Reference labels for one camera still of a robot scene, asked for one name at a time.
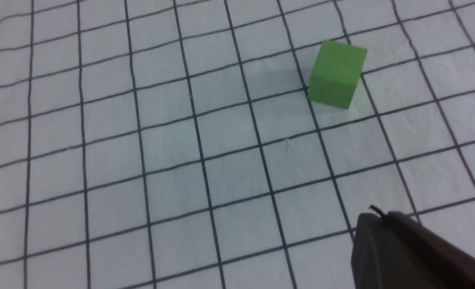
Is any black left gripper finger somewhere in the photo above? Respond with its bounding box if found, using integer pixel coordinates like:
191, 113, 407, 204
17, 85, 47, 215
351, 205, 475, 289

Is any green foam cube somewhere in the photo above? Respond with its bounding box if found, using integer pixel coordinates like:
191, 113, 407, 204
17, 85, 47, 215
308, 41, 368, 110

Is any white black-grid tablecloth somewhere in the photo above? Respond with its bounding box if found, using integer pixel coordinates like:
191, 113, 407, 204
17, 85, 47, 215
0, 0, 475, 289

